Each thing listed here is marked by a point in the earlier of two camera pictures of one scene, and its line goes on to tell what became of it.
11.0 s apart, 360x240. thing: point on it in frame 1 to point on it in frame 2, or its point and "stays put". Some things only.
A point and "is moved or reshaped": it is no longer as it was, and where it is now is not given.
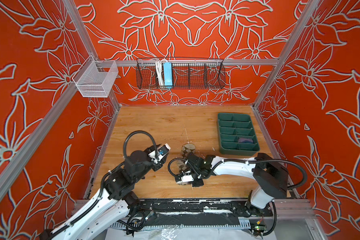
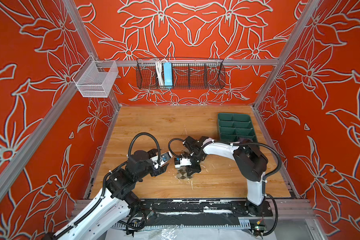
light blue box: [168, 76] stays put
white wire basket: [95, 78] stays put
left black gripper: [151, 149] to [152, 153]
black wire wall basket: [187, 73] stays put
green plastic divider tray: [236, 134] stays put
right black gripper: [197, 184] to [192, 170]
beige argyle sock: [187, 148] is moved or reshaped
